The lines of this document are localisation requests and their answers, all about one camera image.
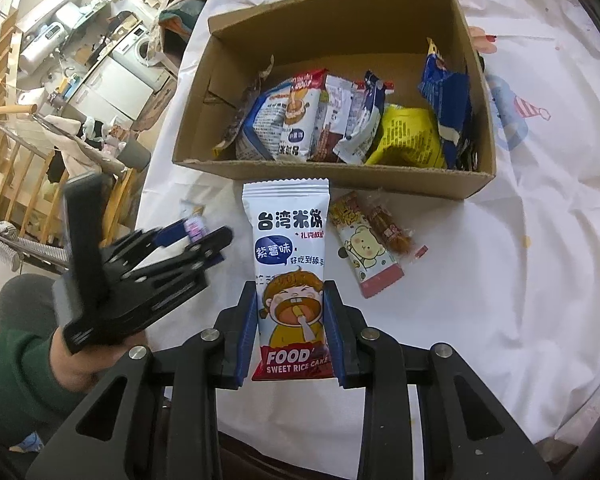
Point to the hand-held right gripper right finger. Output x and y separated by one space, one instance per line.
333 335

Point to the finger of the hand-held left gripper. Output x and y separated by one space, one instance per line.
170 234
210 245

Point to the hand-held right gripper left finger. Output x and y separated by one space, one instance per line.
245 340

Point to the small purple snack packet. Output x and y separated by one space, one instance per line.
195 222

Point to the white cartoon rice cake packet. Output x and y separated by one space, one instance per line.
287 240

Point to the blue white snack bag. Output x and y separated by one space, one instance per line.
262 125

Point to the white blue snack packet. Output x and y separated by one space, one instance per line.
300 110

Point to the red topped silver snack packet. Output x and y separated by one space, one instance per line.
335 115

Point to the white and navy snack packet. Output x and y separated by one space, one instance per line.
367 110

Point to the yellow snack packet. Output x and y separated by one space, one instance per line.
405 140

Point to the brown cardboard box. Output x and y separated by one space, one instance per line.
330 35

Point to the dark blue gold-edged snack packet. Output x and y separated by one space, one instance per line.
445 95

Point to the person's green sleeved left forearm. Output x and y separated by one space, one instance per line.
25 390

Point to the person's left hand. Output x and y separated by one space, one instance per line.
90 362

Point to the bear print snack packet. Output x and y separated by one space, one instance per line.
367 255

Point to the person's grey clothed leg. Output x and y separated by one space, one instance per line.
25 305

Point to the clear wrapped brown snack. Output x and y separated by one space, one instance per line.
392 230

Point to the wooden rack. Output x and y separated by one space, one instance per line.
30 185

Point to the white cabinet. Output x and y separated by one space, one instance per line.
110 87

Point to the white washing machine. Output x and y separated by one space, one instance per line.
140 50

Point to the white tablecloth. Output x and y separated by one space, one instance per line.
530 260

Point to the white countertop appliance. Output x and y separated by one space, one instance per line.
42 42

